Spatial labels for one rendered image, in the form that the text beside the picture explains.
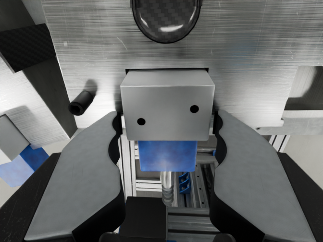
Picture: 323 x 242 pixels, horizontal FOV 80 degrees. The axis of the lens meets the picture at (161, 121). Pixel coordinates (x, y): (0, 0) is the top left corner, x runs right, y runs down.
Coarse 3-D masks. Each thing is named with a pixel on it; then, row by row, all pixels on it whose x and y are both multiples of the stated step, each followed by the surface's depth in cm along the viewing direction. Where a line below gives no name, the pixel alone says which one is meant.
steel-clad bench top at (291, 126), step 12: (24, 0) 18; (36, 0) 18; (36, 12) 19; (36, 24) 19; (288, 120) 24; (300, 120) 24; (312, 120) 24; (264, 132) 25; (276, 132) 25; (288, 132) 25; (300, 132) 25; (312, 132) 25
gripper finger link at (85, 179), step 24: (120, 120) 12; (72, 144) 9; (96, 144) 9; (72, 168) 8; (96, 168) 8; (48, 192) 7; (72, 192) 7; (96, 192) 7; (120, 192) 7; (48, 216) 6; (72, 216) 6; (96, 216) 6; (120, 216) 7; (96, 240) 6
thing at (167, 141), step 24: (144, 72) 12; (168, 72) 12; (192, 72) 12; (144, 96) 10; (168, 96) 10; (192, 96) 10; (144, 120) 12; (168, 120) 11; (192, 120) 11; (144, 144) 14; (168, 144) 14; (192, 144) 14; (144, 168) 15; (168, 168) 15; (192, 168) 15; (168, 192) 18
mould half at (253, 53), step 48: (48, 0) 11; (96, 0) 11; (240, 0) 10; (288, 0) 10; (96, 48) 12; (144, 48) 12; (192, 48) 12; (240, 48) 12; (288, 48) 12; (96, 96) 13; (240, 96) 13
